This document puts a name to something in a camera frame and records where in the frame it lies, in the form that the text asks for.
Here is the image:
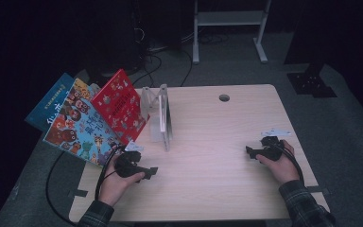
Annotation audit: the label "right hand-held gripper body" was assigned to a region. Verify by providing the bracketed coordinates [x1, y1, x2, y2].
[254, 128, 292, 163]

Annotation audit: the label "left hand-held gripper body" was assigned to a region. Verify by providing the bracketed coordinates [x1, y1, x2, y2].
[114, 141, 147, 180]

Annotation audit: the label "white expandable book rack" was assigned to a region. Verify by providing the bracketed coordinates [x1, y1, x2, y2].
[140, 83, 175, 153]

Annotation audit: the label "white caterpillar picture book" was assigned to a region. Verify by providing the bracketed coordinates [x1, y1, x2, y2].
[158, 93, 175, 141]

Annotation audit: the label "red picture book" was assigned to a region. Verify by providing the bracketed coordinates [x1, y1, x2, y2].
[90, 68, 150, 146]

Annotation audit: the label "light blue animal faces book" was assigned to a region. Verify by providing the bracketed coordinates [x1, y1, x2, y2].
[43, 78, 124, 166]

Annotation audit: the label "dark blue monster picture book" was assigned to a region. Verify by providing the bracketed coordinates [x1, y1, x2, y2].
[25, 73, 76, 131]

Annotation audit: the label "person's right hand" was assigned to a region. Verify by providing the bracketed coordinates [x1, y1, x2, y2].
[255, 139, 301, 185]

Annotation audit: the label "person's left hand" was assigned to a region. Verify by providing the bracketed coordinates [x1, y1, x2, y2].
[97, 154, 147, 207]

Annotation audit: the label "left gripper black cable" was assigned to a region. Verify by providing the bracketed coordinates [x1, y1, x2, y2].
[94, 143, 127, 201]

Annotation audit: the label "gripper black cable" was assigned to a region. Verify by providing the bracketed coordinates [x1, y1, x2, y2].
[272, 141, 306, 185]
[94, 143, 127, 201]

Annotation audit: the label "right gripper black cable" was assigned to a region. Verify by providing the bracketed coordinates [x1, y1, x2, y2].
[272, 141, 306, 185]

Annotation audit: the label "long black cable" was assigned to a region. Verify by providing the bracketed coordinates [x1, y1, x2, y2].
[45, 150, 77, 226]

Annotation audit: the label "black floor cable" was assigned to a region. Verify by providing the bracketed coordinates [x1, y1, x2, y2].
[129, 51, 164, 89]
[179, 48, 194, 88]

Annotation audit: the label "white metal desk frame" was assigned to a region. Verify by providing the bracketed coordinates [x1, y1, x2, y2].
[192, 0, 273, 65]

